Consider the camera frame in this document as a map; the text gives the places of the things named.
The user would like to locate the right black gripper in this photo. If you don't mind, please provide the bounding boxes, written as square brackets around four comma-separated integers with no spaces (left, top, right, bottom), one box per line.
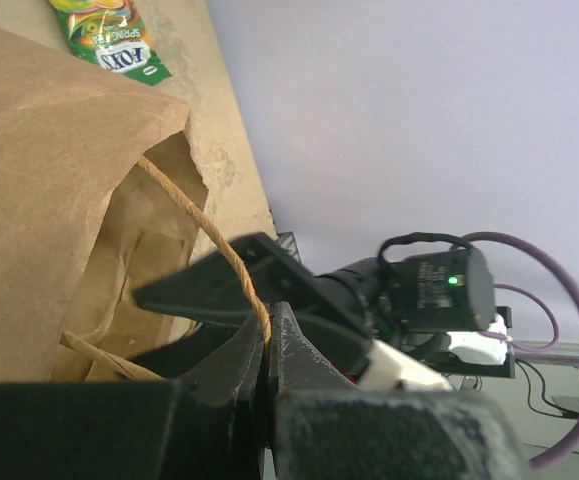
[130,232,394,375]

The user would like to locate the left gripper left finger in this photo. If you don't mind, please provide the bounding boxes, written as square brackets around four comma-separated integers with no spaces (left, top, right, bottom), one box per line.
[0,320,265,479]

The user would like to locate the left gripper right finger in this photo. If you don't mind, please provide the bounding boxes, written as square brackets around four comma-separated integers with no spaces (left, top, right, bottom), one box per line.
[269,302,529,479]

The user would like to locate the brown paper bag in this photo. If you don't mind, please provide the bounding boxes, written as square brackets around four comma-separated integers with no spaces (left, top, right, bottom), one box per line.
[0,14,273,384]

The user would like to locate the green Fox's candy bag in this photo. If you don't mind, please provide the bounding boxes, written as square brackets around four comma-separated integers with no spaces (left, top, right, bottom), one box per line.
[49,0,172,86]

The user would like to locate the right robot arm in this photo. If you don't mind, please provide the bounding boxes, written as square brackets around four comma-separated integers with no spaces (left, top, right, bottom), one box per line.
[230,233,515,379]

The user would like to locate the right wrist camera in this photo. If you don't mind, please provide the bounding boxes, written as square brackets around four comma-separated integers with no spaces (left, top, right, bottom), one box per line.
[448,314,508,366]

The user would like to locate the aluminium table frame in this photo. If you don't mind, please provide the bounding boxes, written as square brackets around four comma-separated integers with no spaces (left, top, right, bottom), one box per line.
[273,230,579,371]

